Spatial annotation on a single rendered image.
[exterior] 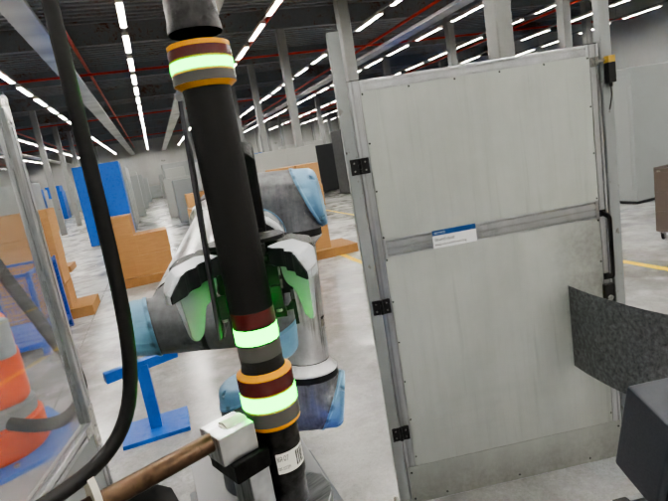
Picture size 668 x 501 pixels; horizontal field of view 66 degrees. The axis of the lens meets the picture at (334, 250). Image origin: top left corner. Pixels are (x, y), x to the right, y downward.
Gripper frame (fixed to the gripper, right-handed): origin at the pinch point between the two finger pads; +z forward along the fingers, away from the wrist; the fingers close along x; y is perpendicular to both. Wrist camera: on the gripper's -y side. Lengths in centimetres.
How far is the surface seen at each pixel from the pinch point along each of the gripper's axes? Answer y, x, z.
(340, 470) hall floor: 166, -10, -223
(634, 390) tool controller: 41, -58, -41
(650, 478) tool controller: 56, -57, -37
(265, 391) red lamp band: 9.2, -0.1, -0.8
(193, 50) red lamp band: -15.0, 0.0, -0.7
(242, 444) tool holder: 12.3, 2.2, 0.5
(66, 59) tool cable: -14.8, 6.9, 2.5
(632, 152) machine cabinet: 78, -599, -771
